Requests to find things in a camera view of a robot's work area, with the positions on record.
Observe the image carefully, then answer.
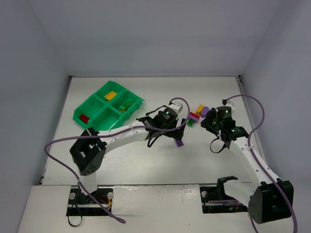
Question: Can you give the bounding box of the purple rectangular lego brick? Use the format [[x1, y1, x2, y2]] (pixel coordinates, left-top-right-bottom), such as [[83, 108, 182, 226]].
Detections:
[[175, 140, 184, 147]]

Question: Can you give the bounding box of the purple oval lego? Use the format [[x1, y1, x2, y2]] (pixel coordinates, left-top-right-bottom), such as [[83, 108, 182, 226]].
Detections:
[[200, 106, 209, 118]]

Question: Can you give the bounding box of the yellow curved lego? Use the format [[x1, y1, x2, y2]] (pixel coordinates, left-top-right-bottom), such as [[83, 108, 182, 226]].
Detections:
[[196, 104, 204, 115]]

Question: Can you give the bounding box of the red long lego brick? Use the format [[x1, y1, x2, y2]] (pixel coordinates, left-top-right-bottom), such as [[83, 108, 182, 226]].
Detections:
[[190, 112, 200, 119]]

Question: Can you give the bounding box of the purple curved lego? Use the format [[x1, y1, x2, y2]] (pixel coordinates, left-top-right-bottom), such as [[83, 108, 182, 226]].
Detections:
[[189, 115, 199, 122]]

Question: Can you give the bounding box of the green compartment tray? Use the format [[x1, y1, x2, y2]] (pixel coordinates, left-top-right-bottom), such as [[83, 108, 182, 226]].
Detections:
[[73, 81, 144, 131]]

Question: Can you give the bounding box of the yellow oval lego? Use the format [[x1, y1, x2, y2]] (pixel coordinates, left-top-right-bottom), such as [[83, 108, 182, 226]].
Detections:
[[104, 91, 117, 101]]

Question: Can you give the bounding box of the green lego brick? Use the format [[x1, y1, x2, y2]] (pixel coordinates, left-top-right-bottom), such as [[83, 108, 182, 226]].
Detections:
[[124, 100, 135, 108]]

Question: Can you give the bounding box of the lime half round lego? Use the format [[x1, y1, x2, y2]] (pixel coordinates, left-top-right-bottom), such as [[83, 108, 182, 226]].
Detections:
[[119, 105, 128, 113]]

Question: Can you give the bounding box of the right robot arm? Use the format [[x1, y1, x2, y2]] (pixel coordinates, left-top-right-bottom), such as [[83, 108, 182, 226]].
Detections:
[[201, 106, 294, 224]]

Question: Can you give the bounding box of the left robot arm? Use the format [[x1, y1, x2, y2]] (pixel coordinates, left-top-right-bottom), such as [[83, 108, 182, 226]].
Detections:
[[69, 109, 187, 195]]

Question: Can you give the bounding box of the green square lego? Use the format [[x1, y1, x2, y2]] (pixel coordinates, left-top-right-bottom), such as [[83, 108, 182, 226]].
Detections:
[[187, 119, 195, 127]]

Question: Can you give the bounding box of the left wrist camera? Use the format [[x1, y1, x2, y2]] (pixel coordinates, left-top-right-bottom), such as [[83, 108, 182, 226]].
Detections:
[[168, 102, 183, 115]]

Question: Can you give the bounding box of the black cable loop right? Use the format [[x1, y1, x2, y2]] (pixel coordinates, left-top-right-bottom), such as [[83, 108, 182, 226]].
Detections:
[[209, 137, 228, 154]]

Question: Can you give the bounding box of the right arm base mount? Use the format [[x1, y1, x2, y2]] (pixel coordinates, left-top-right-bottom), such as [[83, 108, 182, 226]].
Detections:
[[200, 186, 247, 214]]

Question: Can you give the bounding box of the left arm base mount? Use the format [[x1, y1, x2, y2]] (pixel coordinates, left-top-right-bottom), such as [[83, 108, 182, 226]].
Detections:
[[66, 187, 114, 216]]

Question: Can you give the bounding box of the black thin cable left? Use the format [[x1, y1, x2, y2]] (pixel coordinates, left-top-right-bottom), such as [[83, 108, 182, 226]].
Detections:
[[67, 203, 82, 228]]

